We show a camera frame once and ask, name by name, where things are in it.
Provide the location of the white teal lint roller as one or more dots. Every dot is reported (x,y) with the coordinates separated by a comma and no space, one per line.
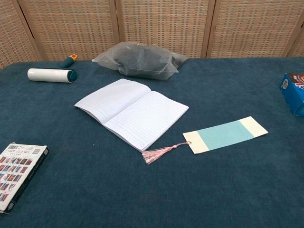
(47,75)

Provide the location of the teal table mat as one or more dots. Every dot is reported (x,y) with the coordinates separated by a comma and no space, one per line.
(95,190)

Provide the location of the blue cookie box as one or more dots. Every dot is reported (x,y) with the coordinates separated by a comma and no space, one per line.
(294,99)

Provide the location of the woven wooden folding screen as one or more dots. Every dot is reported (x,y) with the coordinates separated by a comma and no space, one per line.
(71,28)

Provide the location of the clear bag with dark contents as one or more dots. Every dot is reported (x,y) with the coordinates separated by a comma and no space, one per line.
(140,61)

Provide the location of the open lined notebook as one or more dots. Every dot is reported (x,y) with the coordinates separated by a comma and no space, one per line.
(123,104)

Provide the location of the teal cream bookmark pink tassel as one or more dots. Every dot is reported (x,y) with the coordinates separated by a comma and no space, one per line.
(225,134)

